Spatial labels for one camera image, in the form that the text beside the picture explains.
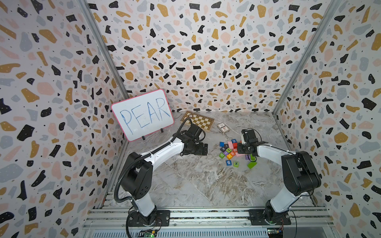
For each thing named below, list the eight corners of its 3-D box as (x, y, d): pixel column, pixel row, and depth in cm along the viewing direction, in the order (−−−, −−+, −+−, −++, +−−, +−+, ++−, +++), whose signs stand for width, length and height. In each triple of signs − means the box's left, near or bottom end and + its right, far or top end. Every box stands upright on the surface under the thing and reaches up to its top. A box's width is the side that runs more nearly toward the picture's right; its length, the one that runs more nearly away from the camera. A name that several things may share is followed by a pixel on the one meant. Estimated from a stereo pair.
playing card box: (223, 134, 111) (223, 132, 110) (216, 126, 117) (216, 124, 115) (229, 131, 113) (229, 129, 112) (222, 123, 118) (222, 121, 117)
